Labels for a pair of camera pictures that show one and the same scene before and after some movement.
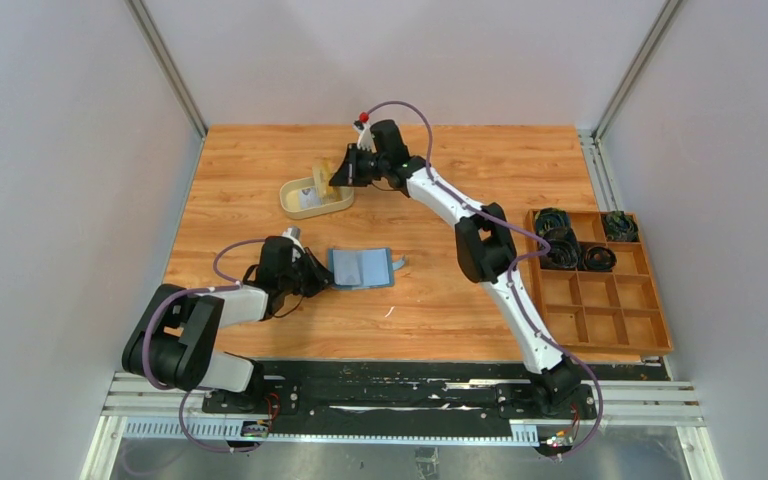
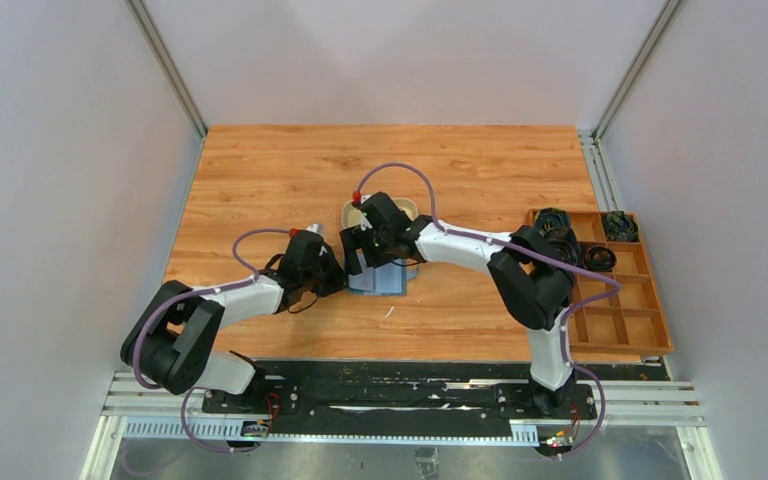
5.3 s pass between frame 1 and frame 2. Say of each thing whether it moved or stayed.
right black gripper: moved
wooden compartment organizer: stayed
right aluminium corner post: stayed
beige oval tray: moved
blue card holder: moved
